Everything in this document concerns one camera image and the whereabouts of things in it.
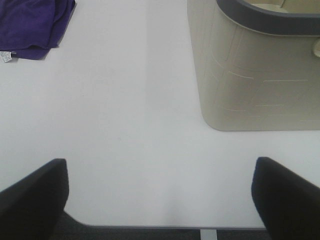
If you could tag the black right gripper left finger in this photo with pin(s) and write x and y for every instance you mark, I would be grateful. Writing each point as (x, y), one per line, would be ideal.
(31, 208)

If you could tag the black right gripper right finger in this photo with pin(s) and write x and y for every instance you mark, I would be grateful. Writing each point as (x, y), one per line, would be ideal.
(288, 204)

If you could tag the purple microfiber towel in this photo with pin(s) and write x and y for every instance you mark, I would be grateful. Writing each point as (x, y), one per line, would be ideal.
(29, 29)

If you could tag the beige plastic basket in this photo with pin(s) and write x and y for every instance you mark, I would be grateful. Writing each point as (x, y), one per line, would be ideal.
(257, 63)

